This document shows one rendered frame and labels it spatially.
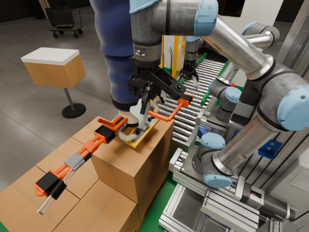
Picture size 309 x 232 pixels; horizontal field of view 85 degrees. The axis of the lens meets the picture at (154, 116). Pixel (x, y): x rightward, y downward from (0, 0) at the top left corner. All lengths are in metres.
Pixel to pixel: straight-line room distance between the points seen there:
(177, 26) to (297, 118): 0.41
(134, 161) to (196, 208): 0.90
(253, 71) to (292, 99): 0.15
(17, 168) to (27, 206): 1.16
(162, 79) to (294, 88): 0.36
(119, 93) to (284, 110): 0.73
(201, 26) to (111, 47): 0.51
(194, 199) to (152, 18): 1.68
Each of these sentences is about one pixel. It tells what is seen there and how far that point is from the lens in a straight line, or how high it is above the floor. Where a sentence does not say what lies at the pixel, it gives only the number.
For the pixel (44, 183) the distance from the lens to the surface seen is 0.91.
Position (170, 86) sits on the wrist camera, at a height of 1.66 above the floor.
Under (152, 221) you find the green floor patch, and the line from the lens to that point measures 1.98.
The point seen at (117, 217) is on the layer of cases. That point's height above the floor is 0.54.
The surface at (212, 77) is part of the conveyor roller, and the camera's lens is 3.01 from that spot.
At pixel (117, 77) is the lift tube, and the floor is 1.48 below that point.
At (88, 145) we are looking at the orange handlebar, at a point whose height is 1.20.
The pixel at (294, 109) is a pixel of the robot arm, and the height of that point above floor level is 1.62.
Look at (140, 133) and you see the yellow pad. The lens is 1.13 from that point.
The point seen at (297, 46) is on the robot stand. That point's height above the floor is 1.70.
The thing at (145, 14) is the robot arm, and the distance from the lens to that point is 0.42.
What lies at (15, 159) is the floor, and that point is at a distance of 2.94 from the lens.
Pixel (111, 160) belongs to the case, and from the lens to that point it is 1.19.
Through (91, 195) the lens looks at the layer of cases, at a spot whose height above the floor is 0.54.
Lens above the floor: 1.90
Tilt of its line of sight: 41 degrees down
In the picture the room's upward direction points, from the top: straight up
